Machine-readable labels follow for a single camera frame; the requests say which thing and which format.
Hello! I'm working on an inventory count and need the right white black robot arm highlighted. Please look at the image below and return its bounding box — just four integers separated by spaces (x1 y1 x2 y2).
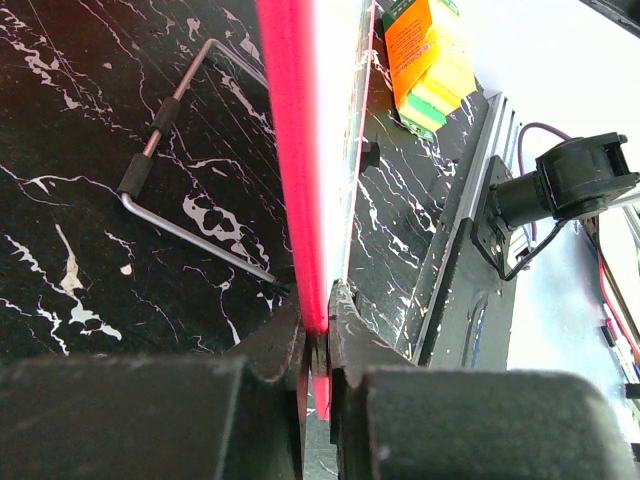
471 132 639 281

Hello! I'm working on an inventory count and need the pink framed whiteboard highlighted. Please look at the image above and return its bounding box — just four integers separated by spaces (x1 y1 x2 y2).
256 1 375 420

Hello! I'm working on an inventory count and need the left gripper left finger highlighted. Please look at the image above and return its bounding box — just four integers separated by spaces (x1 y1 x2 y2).
1 299 306 479

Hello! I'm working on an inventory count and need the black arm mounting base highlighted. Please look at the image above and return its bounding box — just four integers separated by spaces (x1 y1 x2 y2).
394 93 521 371

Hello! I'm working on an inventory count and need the metal whiteboard stand wire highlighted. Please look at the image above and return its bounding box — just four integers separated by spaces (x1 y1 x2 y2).
117 38 279 286

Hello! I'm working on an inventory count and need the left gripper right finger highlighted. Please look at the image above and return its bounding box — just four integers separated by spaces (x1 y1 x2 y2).
329 282 638 479

